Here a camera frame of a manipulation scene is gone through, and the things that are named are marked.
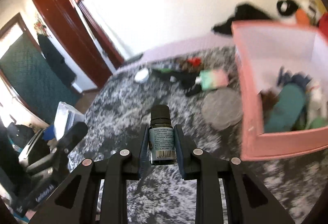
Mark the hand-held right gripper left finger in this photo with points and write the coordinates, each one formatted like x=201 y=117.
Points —
x=143 y=152

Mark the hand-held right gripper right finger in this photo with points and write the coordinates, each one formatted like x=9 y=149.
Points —
x=179 y=152

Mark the small dark glass bottle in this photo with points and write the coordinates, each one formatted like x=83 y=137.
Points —
x=161 y=142

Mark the pink cardboard box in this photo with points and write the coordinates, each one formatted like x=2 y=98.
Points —
x=281 y=144

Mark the teal glasses case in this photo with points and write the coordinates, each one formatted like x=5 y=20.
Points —
x=285 y=108

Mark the black sock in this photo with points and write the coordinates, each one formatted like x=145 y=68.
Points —
x=297 y=80

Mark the green round container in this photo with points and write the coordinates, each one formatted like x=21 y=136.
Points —
x=317 y=123

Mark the grey mottled desktop cover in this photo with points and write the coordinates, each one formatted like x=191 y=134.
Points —
x=117 y=111

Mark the clear flower-shaped box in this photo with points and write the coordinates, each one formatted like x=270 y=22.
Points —
x=223 y=111

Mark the clear plastic storage box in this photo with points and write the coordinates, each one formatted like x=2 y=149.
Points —
x=69 y=113

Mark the black glove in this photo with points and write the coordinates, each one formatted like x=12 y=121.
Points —
x=184 y=80

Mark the white round cap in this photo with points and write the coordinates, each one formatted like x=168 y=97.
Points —
x=141 y=75

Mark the green and pink pouch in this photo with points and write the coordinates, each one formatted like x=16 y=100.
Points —
x=214 y=79

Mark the black phone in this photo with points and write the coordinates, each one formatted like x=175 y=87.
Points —
x=134 y=57

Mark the lilac bed sheet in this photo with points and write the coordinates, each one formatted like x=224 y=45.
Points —
x=184 y=47

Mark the green quilted curtain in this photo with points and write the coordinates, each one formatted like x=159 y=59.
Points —
x=25 y=72

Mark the dark hanging coat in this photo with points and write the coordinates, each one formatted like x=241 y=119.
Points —
x=56 y=62

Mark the black cloth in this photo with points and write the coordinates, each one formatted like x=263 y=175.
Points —
x=243 y=15

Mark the orange plush carrot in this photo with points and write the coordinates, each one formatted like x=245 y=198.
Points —
x=302 y=17

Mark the panda plush toy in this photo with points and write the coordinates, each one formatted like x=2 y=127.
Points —
x=310 y=10

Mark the red backpack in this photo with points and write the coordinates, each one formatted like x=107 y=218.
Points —
x=324 y=21

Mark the brown wooden door frame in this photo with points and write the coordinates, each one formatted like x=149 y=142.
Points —
x=76 y=42

